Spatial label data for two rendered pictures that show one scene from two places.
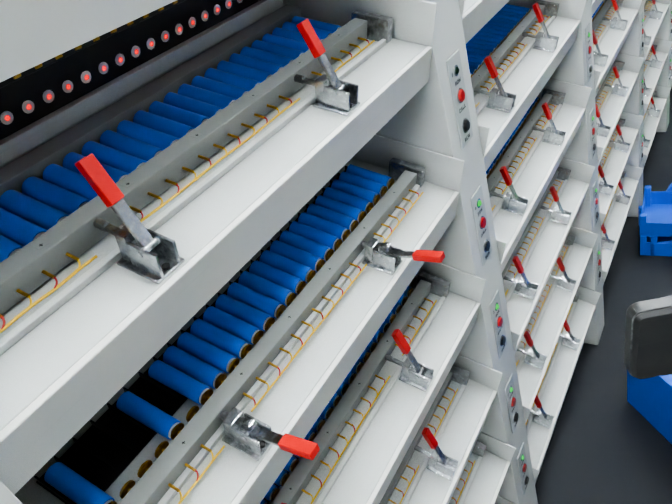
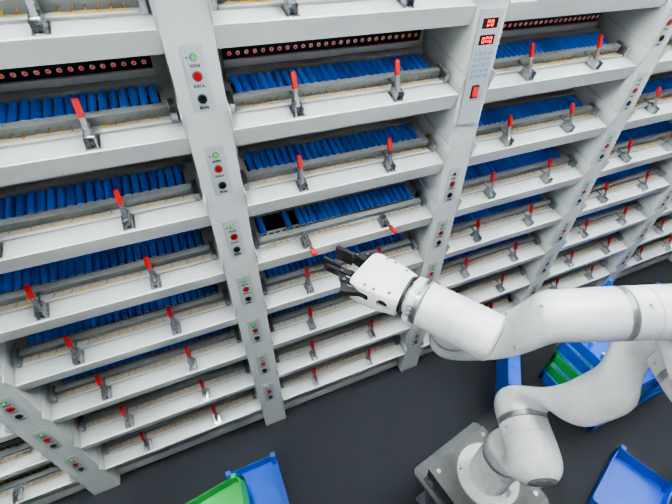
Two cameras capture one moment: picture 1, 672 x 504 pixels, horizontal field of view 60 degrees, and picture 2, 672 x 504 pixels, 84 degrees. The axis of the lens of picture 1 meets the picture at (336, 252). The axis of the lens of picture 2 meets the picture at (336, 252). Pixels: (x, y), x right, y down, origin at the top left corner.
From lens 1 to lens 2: 0.61 m
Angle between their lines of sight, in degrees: 22
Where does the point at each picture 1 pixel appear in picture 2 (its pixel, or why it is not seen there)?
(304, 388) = (328, 241)
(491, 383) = not seen: hidden behind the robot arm
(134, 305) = (291, 193)
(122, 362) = (282, 204)
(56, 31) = (303, 129)
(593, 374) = not seen: hidden behind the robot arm
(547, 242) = (495, 263)
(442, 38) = (452, 161)
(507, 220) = (467, 240)
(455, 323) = (408, 260)
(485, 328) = (421, 271)
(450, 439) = not seen: hidden behind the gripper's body
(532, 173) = (500, 229)
